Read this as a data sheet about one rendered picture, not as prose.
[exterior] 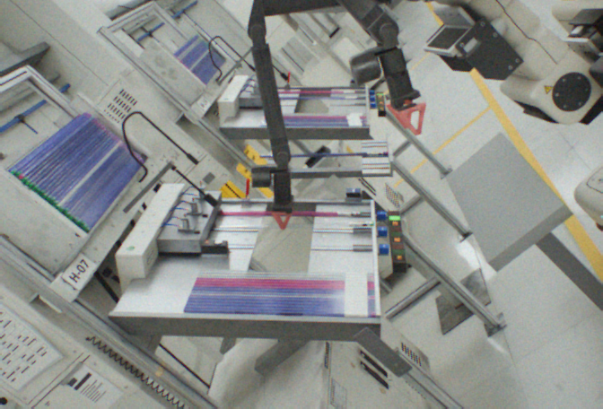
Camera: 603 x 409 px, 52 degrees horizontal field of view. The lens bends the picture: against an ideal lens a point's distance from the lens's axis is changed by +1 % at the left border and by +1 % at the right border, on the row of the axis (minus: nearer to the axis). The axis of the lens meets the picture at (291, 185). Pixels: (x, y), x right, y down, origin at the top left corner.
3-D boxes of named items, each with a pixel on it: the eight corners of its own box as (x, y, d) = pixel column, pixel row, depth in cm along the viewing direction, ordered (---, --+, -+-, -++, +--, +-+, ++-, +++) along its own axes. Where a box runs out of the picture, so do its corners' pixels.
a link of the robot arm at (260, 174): (287, 152, 189) (286, 147, 197) (250, 152, 188) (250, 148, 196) (288, 189, 191) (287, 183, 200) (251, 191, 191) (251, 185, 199)
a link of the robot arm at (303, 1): (241, -6, 177) (241, -4, 187) (249, 43, 180) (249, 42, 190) (395, -27, 178) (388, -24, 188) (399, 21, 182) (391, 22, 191)
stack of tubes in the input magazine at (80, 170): (146, 160, 216) (84, 107, 210) (90, 231, 170) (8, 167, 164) (125, 182, 221) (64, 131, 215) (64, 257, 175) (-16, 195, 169)
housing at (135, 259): (189, 217, 226) (185, 183, 220) (148, 296, 182) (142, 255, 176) (168, 217, 227) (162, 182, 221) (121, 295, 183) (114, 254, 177)
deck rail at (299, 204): (373, 214, 221) (373, 199, 218) (373, 217, 219) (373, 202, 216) (179, 213, 228) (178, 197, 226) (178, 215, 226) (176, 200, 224)
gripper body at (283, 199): (270, 213, 195) (270, 191, 192) (274, 198, 204) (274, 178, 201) (291, 213, 194) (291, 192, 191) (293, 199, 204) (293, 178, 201)
